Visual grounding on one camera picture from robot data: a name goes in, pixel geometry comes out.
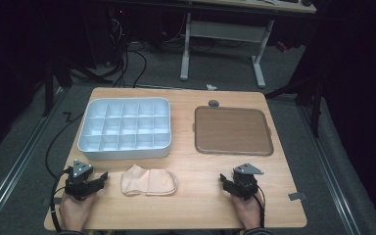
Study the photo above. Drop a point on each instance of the white divided storage box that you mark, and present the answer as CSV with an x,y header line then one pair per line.
x,y
124,129

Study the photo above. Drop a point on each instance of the wooden desk top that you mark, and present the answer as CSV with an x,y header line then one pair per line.
x,y
258,6

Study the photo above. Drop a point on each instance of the black metal stand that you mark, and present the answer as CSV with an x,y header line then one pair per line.
x,y
315,107
49,84

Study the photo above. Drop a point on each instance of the brown tray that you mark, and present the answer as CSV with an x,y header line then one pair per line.
x,y
233,130

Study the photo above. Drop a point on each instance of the white metal desk frame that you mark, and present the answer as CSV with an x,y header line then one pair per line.
x,y
223,31

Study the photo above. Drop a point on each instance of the person's left hand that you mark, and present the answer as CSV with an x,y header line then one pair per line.
x,y
75,212

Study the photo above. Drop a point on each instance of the beige sock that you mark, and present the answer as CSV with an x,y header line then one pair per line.
x,y
148,182

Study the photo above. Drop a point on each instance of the white crumpled paper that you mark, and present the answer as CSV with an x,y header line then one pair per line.
x,y
211,87

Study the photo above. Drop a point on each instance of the grey round knob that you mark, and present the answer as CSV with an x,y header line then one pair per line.
x,y
213,103

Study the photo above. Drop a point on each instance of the person's right hand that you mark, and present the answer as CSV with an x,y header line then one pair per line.
x,y
248,212

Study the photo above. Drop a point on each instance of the metal floor rail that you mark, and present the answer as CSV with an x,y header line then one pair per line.
x,y
329,169
16,163

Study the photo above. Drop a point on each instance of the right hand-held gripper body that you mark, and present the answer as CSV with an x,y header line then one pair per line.
x,y
246,182

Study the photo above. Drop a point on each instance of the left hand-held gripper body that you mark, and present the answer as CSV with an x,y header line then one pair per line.
x,y
78,182

